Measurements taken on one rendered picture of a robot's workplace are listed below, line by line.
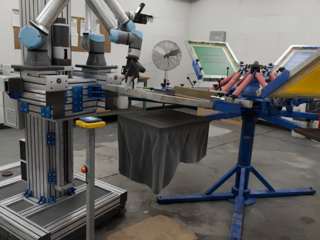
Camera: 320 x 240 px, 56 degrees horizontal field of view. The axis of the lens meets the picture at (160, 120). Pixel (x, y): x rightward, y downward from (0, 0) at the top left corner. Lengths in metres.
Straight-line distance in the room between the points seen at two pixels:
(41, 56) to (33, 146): 0.76
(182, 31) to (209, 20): 0.69
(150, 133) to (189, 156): 0.35
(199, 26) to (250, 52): 1.56
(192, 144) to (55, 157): 1.02
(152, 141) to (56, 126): 0.76
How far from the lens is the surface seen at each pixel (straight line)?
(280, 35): 6.50
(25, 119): 2.45
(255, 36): 6.76
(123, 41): 1.83
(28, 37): 1.84
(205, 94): 2.16
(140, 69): 1.75
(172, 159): 1.90
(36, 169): 2.47
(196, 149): 2.06
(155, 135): 1.79
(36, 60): 1.97
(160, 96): 1.60
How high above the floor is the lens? 1.38
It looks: 13 degrees down
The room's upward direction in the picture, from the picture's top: 3 degrees clockwise
